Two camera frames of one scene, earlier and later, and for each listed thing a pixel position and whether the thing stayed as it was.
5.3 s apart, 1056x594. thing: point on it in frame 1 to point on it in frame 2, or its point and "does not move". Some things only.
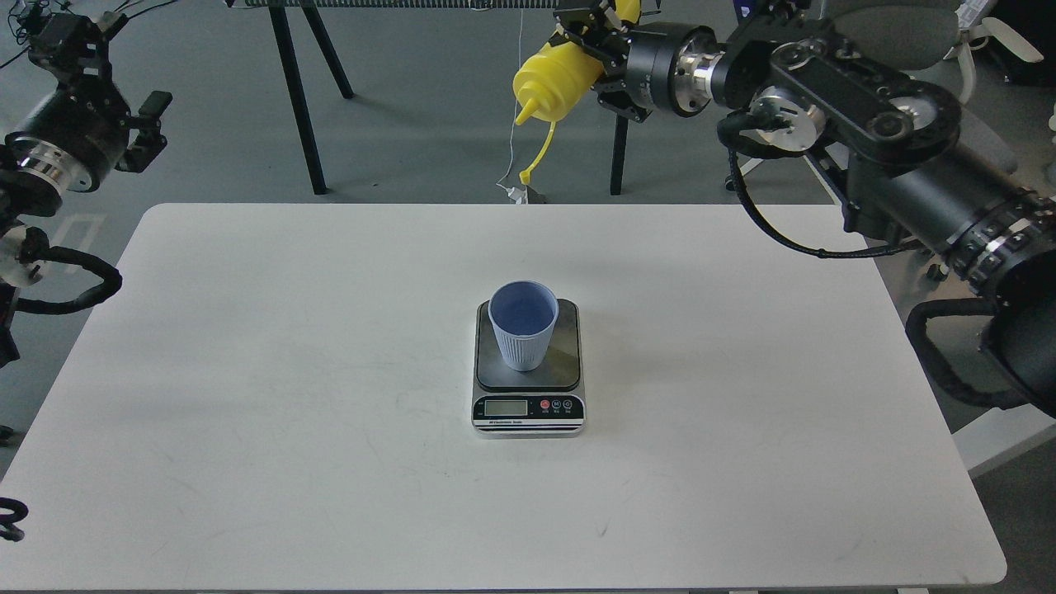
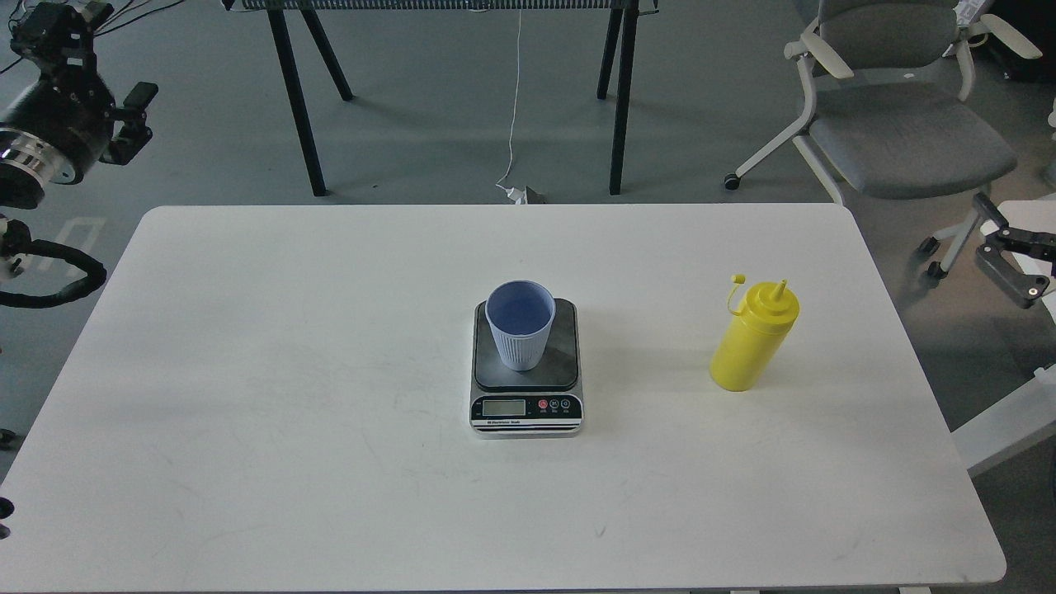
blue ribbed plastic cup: x=524 y=313 does not move
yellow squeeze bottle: x=560 y=82 to x=769 y=314
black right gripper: x=676 y=65 to x=996 y=266
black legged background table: x=290 y=67 does not move
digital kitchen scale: x=544 y=402 does not move
